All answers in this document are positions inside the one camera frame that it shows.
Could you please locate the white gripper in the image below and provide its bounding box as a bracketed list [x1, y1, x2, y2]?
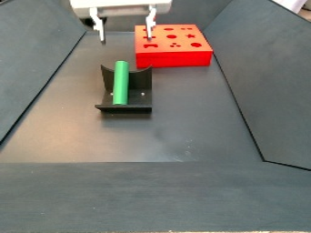
[69, 0, 172, 44]

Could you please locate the green cylinder peg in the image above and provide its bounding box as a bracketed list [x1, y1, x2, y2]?
[113, 61, 128, 105]

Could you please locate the red shape sorter block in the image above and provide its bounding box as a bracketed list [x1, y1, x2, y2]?
[135, 25, 212, 68]

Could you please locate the black curved cradle stand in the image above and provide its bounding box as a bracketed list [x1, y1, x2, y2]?
[95, 66, 152, 114]

